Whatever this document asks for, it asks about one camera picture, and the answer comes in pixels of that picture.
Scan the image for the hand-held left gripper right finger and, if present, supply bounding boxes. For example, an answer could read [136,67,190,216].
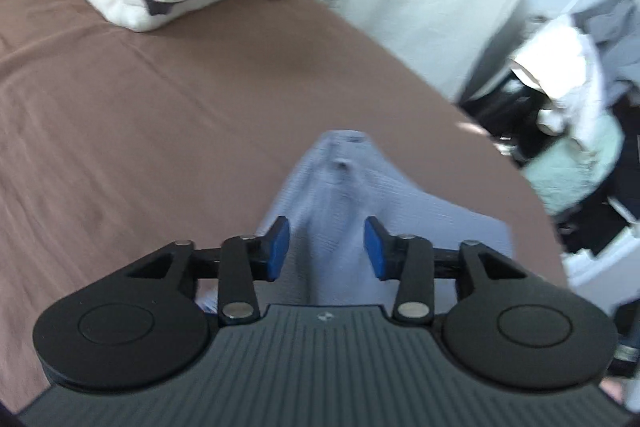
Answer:
[363,216,531,327]

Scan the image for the black chair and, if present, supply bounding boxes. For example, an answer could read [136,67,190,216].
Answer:
[460,77,551,168]

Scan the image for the grey hanging garment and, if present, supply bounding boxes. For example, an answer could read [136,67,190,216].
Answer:
[575,0,640,82]

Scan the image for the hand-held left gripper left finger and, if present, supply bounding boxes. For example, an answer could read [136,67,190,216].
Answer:
[122,216,291,327]

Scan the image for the mint green bag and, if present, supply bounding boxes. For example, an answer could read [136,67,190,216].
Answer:
[525,114,626,218]

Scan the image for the grey-blue ribbed garment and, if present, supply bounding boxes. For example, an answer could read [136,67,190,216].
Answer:
[197,130,516,313]

